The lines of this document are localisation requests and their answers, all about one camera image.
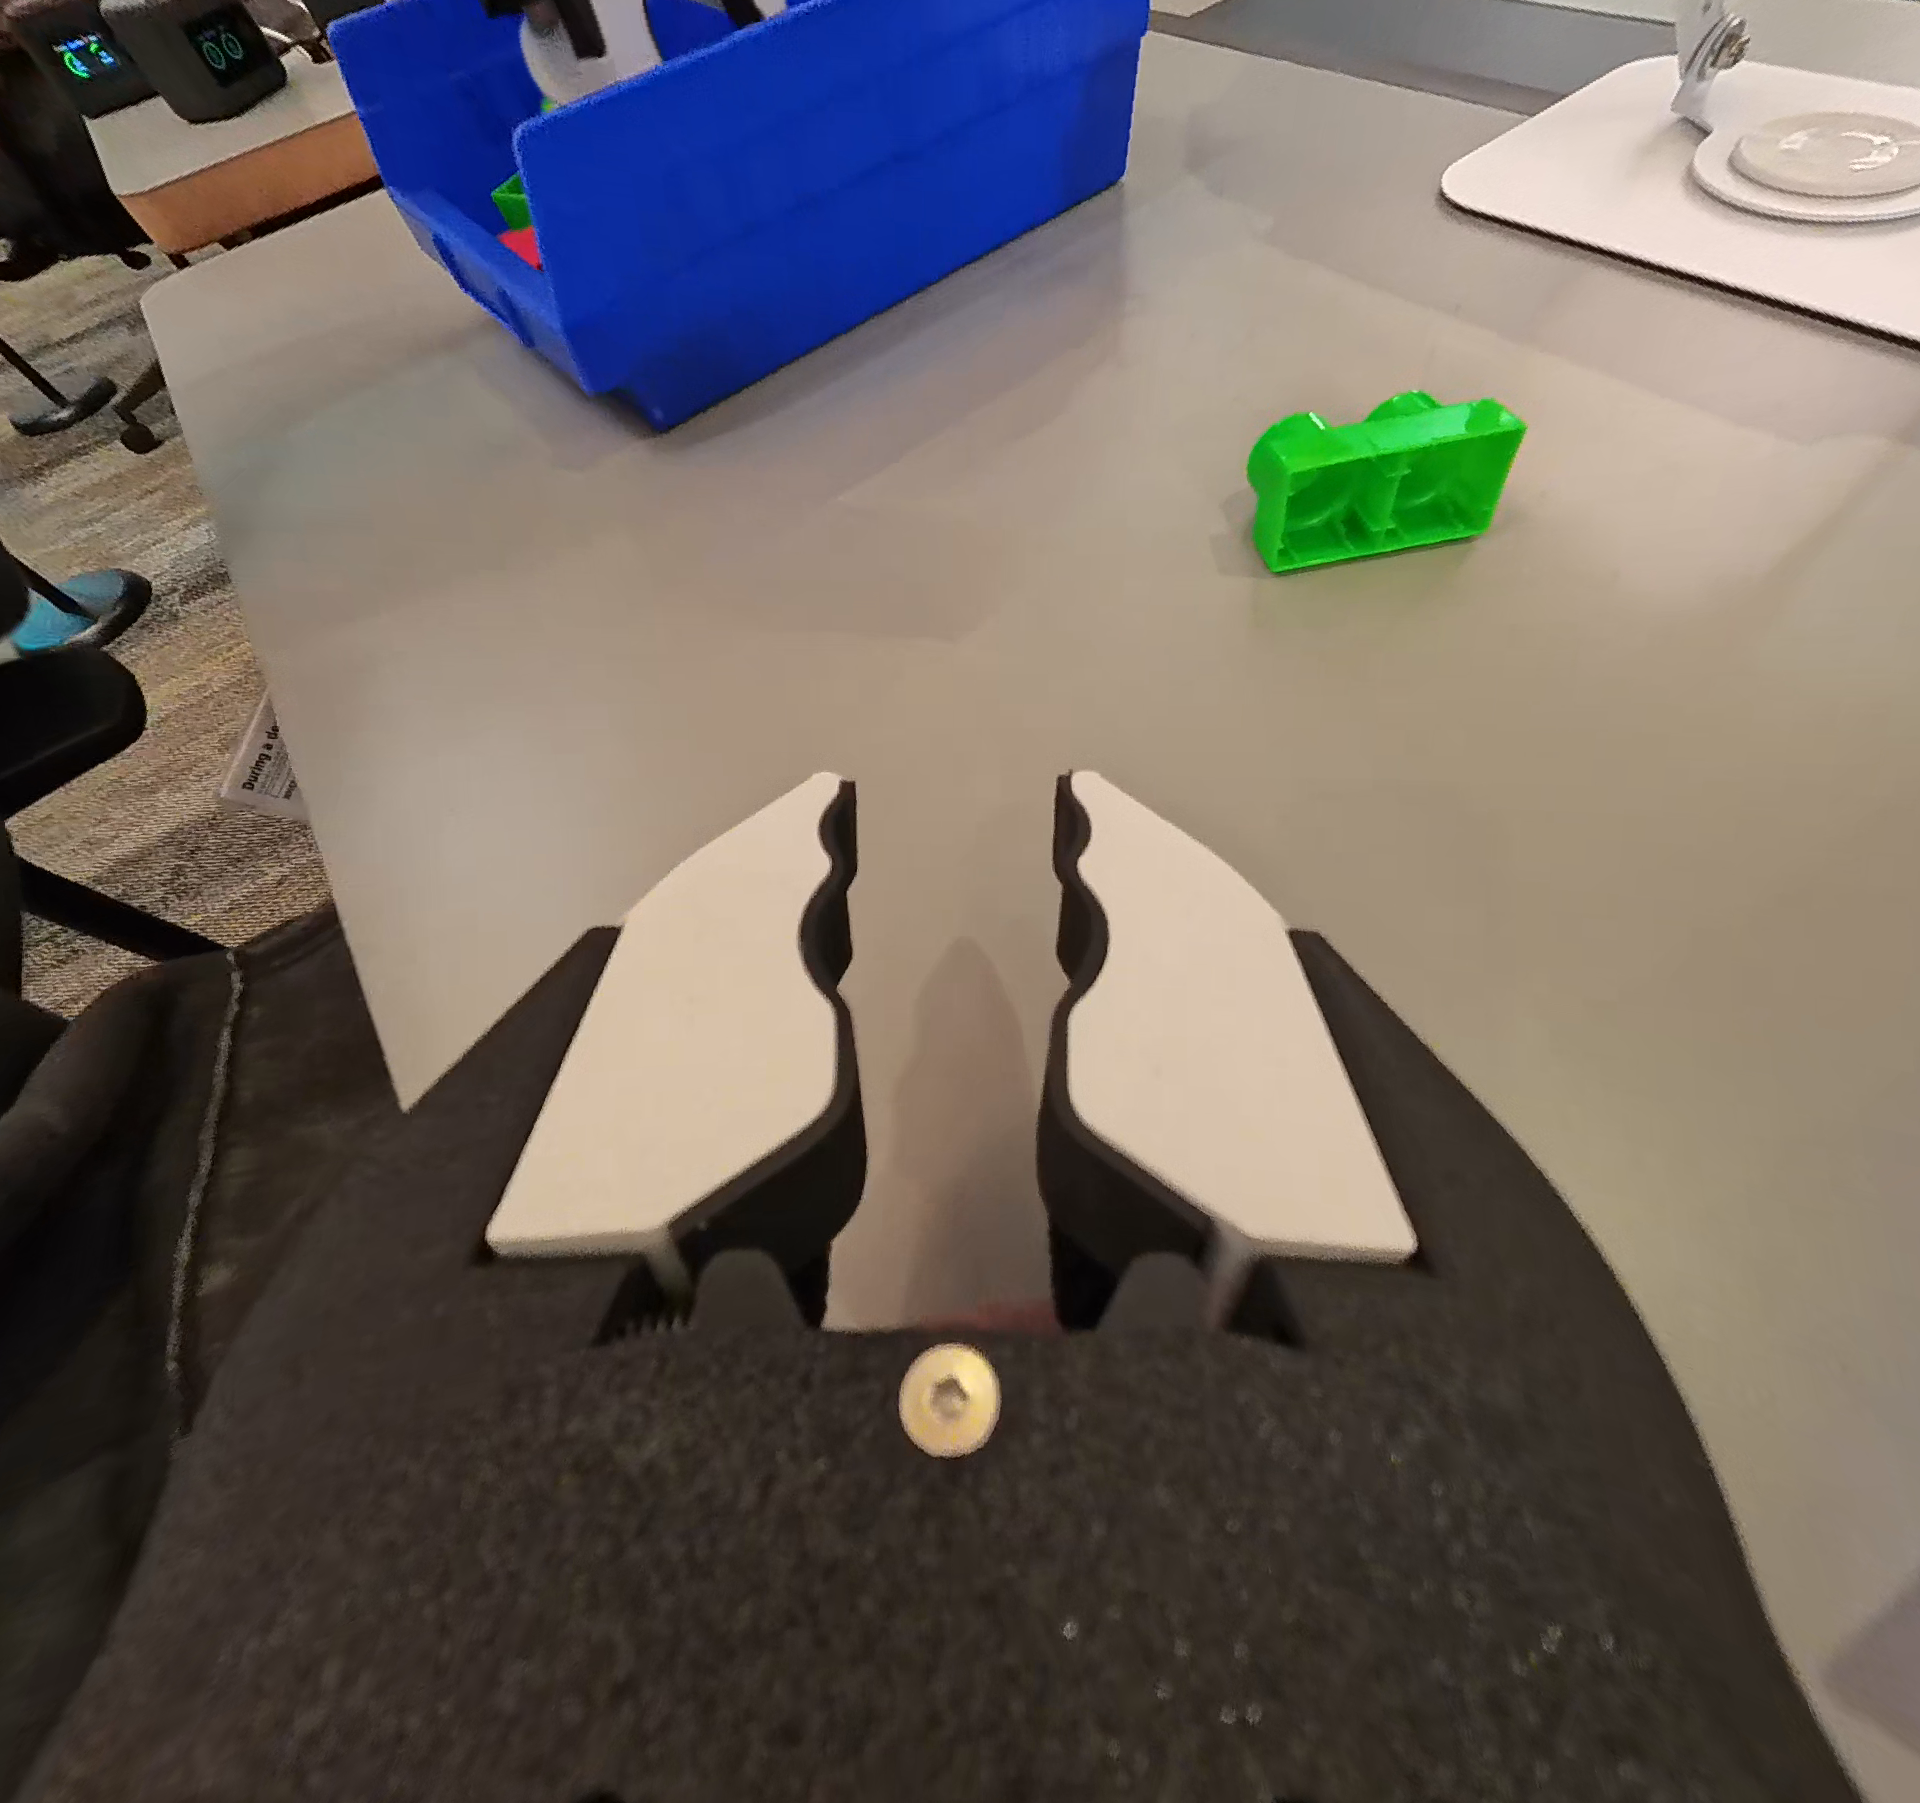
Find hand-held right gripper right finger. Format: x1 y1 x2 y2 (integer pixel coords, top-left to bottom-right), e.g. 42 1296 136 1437
1038 770 1418 1332

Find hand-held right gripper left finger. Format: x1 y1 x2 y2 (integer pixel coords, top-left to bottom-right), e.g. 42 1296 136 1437
482 773 868 1264

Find blue plastic bin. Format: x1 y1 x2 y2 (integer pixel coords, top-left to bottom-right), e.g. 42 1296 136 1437
327 0 1168 433

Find green two-stud toy block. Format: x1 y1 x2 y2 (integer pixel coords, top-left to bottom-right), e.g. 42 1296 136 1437
1248 394 1529 578

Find grey desk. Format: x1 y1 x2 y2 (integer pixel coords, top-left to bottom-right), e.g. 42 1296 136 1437
142 0 1920 1803

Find grey wooden-edged table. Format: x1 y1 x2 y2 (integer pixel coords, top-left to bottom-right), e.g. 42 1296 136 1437
84 0 454 260

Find printed paper sheet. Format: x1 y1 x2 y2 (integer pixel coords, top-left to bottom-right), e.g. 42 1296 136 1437
236 695 305 816

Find black office chair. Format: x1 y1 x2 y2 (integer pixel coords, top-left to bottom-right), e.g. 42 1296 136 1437
0 34 166 457

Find teal shoe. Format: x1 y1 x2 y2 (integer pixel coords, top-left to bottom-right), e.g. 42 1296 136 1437
14 570 156 654

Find white stand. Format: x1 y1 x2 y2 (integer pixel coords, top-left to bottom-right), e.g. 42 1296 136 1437
1441 0 1920 347

